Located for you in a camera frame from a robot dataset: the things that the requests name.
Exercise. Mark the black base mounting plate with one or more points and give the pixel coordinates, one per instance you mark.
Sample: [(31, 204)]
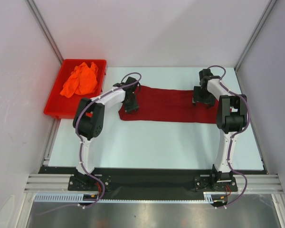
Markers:
[(157, 182)]

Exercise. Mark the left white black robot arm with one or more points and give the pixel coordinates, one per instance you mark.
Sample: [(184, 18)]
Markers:
[(89, 118)]

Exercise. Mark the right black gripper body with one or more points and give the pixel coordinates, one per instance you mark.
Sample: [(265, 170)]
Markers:
[(203, 99)]

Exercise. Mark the orange t shirt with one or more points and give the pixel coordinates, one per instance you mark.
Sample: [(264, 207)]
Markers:
[(82, 81)]

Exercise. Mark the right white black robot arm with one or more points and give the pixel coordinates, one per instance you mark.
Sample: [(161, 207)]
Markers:
[(232, 118)]

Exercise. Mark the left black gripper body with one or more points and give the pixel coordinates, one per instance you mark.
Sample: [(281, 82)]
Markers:
[(130, 104)]

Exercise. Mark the dark red t shirt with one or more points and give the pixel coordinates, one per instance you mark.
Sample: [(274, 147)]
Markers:
[(166, 105)]

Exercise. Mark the red plastic bin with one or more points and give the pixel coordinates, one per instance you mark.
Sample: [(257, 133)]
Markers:
[(60, 107)]

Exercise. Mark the slotted grey cable duct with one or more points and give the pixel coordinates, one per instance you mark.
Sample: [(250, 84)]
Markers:
[(87, 198)]

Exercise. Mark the left corner aluminium post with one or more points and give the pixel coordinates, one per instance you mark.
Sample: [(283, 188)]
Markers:
[(44, 28)]

